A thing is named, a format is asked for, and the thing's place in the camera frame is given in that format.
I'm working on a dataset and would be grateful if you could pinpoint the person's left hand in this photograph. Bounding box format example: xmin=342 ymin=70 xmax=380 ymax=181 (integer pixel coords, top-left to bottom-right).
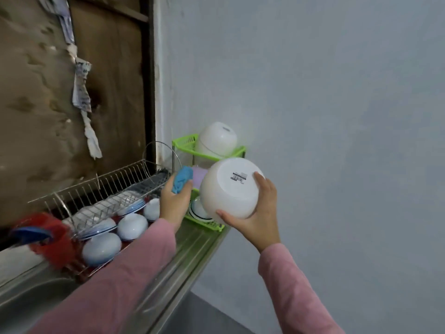
xmin=159 ymin=173 xmax=194 ymax=230

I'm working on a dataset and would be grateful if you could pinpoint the person's right hand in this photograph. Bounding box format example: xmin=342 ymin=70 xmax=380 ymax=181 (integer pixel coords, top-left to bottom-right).
xmin=216 ymin=172 xmax=282 ymax=253

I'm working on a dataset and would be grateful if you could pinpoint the blue cleaning cloth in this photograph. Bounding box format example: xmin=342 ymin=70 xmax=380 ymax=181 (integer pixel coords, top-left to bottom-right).
xmin=172 ymin=165 xmax=195 ymax=195

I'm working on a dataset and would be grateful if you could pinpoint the purple plastic bowl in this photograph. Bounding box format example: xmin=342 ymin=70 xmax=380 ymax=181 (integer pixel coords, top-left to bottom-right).
xmin=191 ymin=167 xmax=208 ymax=191

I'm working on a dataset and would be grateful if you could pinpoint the blue rice paddle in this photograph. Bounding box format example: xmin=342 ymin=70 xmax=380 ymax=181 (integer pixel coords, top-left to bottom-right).
xmin=10 ymin=226 xmax=53 ymax=245

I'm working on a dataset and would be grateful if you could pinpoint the person's left forearm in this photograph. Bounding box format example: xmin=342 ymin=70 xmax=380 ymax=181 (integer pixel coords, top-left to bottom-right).
xmin=28 ymin=218 xmax=179 ymax=334

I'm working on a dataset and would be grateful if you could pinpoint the person's right forearm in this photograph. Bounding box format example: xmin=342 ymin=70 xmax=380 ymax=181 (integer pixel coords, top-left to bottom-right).
xmin=259 ymin=243 xmax=345 ymax=334

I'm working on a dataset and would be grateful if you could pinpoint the green plastic shelf rack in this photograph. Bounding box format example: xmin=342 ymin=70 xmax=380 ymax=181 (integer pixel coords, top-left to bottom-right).
xmin=172 ymin=133 xmax=248 ymax=234

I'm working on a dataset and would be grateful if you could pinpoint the stainless steel sink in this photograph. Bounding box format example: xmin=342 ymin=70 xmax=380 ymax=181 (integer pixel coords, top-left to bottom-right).
xmin=0 ymin=219 xmax=230 ymax=334

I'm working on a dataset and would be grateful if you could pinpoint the red plastic cutlery cup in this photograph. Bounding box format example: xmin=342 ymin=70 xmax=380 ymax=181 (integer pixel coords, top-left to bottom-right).
xmin=17 ymin=212 xmax=79 ymax=270

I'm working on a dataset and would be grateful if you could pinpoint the white hanging cloth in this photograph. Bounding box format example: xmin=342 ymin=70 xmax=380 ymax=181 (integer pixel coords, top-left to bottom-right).
xmin=38 ymin=0 xmax=104 ymax=161

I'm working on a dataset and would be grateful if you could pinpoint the weathered wooden board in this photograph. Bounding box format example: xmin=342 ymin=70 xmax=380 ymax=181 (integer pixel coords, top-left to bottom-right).
xmin=0 ymin=0 xmax=157 ymax=230

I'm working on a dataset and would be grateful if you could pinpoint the metal wire dish rack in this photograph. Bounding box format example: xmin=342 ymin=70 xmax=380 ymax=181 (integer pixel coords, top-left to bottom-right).
xmin=28 ymin=141 xmax=183 ymax=276

